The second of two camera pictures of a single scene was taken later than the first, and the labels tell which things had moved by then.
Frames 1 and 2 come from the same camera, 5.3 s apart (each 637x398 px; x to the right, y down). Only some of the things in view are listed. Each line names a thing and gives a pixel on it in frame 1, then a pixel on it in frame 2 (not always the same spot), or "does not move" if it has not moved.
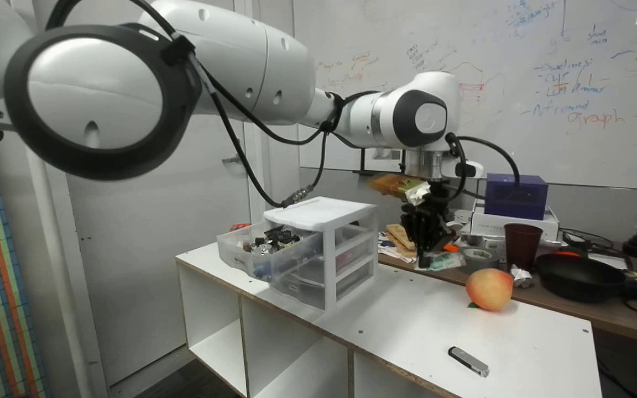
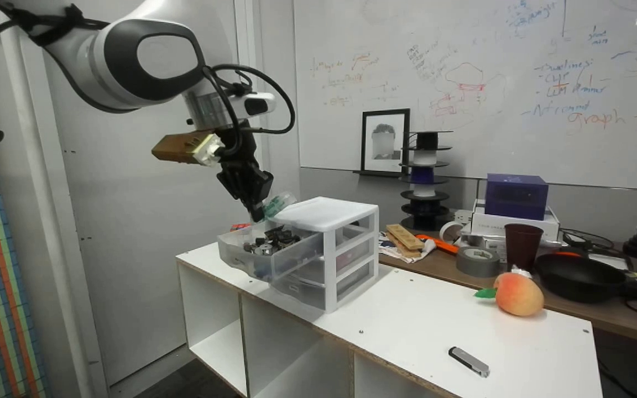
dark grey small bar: [469, 361] does not move
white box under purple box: [491, 229] does not move
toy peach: [489, 288] to [517, 293]
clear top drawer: [267, 250] does not move
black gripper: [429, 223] to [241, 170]
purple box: [526, 197] does not move
